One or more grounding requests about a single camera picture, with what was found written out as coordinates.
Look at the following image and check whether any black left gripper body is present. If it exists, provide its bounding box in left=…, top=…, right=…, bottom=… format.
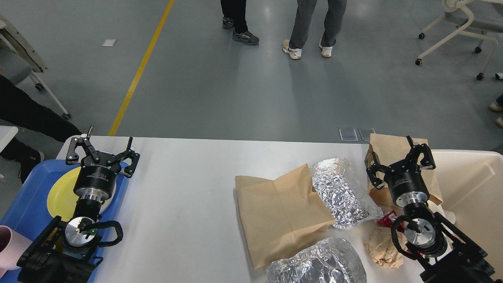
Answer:
left=73, top=163, right=121, bottom=204

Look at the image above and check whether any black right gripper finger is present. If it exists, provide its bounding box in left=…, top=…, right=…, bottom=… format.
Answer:
left=401, top=136, right=436, bottom=172
left=366, top=152, right=393, bottom=190

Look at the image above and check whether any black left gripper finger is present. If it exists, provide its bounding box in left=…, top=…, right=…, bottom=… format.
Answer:
left=105, top=137, right=140, bottom=178
left=65, top=126, right=101, bottom=167

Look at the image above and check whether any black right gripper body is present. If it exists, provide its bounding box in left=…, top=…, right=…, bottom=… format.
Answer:
left=384, top=170, right=430, bottom=207

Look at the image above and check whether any yellow plastic plate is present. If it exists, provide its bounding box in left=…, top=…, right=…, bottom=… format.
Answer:
left=47, top=167, right=81, bottom=222

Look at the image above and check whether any dark green mug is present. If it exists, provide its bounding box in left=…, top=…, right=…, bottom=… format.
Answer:
left=63, top=249, right=93, bottom=261

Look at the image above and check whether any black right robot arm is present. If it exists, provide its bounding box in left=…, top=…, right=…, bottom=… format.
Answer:
left=366, top=136, right=495, bottom=283

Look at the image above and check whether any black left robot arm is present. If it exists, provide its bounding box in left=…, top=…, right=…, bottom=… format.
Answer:
left=17, top=127, right=140, bottom=283

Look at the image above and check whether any pink plate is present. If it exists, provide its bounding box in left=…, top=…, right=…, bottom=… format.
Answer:
left=99, top=184, right=117, bottom=214

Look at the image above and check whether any small brown paper bag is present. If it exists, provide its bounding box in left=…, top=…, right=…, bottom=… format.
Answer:
left=364, top=134, right=442, bottom=208

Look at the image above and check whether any upper foil bag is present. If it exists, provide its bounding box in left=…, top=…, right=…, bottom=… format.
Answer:
left=310, top=158, right=384, bottom=230

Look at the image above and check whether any foil bag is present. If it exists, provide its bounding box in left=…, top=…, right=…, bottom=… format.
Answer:
left=266, top=237, right=367, bottom=283
left=310, top=158, right=384, bottom=230

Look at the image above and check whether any red foil wrapper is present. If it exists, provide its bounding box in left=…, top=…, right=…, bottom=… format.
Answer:
left=377, top=210, right=405, bottom=233

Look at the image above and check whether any beige plastic bin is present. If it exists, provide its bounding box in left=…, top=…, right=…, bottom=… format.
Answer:
left=432, top=150, right=503, bottom=279

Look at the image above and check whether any clear floor plate right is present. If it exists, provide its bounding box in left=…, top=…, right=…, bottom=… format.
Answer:
left=358, top=128, right=376, bottom=142

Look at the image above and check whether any clear floor plate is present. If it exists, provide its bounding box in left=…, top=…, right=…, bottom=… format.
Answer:
left=358, top=128, right=376, bottom=142
left=338, top=128, right=359, bottom=142

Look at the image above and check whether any white paper cup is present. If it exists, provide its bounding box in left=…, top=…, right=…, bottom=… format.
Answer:
left=426, top=200, right=456, bottom=224

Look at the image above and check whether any clear floor plate left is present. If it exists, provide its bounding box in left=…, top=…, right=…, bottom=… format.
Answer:
left=338, top=128, right=359, bottom=142

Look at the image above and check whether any crumpled brown paper ball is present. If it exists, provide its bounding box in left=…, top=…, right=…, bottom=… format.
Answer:
left=363, top=227, right=404, bottom=269

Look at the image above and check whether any white side table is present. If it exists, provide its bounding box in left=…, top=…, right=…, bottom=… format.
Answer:
left=0, top=125, right=18, bottom=152

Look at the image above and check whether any blue plastic tray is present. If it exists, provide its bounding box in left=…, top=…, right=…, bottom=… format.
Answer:
left=0, top=160, right=129, bottom=283

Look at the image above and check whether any person in black clothes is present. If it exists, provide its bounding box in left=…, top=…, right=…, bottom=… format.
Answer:
left=0, top=75, right=82, bottom=183

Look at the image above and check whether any lower foil bag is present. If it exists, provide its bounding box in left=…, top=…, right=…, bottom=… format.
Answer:
left=266, top=237, right=367, bottom=283

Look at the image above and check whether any person at right edge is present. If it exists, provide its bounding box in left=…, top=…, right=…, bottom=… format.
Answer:
left=488, top=94, right=503, bottom=128

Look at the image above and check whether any large brown paper bag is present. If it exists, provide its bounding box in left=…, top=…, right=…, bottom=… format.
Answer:
left=235, top=164, right=334, bottom=269

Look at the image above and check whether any pink ribbed cup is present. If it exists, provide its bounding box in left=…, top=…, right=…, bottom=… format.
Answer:
left=0, top=225, right=32, bottom=277

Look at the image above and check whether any white floor tag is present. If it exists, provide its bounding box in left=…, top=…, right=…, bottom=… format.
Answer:
left=102, top=39, right=117, bottom=47

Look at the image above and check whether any white office chair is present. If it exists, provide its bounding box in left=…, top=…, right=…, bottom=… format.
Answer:
left=415, top=0, right=503, bottom=81

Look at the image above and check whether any person in grey trousers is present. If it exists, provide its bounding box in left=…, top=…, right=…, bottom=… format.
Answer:
left=282, top=0, right=348, bottom=60

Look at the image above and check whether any person in black trousers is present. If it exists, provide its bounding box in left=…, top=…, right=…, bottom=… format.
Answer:
left=220, top=0, right=259, bottom=46

